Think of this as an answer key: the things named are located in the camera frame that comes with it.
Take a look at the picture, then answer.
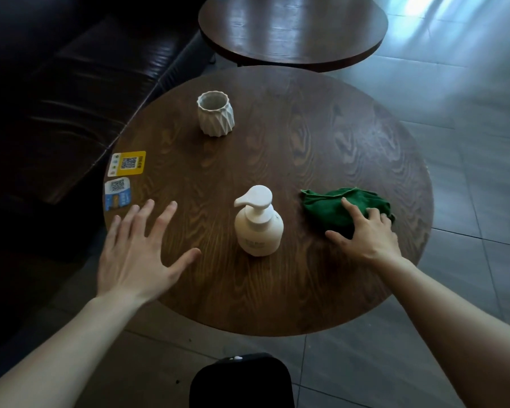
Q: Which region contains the white pump soap bottle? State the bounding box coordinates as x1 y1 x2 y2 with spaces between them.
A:
233 184 285 257

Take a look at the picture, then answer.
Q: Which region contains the person's right forearm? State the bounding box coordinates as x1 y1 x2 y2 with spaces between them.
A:
373 255 510 408

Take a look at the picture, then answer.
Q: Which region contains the person's left forearm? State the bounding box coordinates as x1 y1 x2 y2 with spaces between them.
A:
0 289 150 408

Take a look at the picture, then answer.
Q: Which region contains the dark round wooden table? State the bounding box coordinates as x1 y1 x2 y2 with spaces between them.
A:
197 0 389 74

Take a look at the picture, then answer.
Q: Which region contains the white faceted ceramic cup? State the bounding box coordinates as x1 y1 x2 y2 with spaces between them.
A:
196 90 235 138

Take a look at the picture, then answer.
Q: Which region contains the dark leather sofa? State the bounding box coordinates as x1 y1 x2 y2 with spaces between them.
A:
0 0 216 362

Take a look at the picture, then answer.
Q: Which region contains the person's left hand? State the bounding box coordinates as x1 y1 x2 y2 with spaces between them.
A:
96 199 202 305

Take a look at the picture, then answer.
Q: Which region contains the blue code sticker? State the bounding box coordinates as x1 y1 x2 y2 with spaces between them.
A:
104 177 134 212

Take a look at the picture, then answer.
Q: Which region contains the green cleaning cloth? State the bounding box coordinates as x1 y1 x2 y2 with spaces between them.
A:
300 187 396 240

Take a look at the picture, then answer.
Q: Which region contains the yellow code sticker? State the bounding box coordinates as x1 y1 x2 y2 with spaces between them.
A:
107 150 147 178

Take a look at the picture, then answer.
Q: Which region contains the person's right hand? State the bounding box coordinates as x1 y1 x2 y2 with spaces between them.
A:
325 197 403 269

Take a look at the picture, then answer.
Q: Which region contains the black padded stool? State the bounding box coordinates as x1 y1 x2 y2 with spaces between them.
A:
189 353 296 408

